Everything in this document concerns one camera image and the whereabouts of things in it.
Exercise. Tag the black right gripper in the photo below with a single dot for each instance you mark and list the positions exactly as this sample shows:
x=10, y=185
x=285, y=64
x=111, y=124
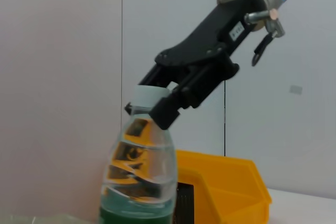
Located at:
x=210, y=37

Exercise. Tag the clear green-label water bottle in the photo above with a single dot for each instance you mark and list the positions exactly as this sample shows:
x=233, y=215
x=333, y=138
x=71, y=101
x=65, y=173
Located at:
x=136, y=182

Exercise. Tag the black mesh pen holder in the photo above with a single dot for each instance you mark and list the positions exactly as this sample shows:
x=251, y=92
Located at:
x=185, y=203

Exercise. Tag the right gripper silver plug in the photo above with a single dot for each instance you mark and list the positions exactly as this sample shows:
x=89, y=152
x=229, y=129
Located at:
x=262, y=18

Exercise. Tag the yellow plastic bin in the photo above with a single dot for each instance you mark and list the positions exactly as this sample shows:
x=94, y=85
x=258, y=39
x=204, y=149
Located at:
x=231, y=195

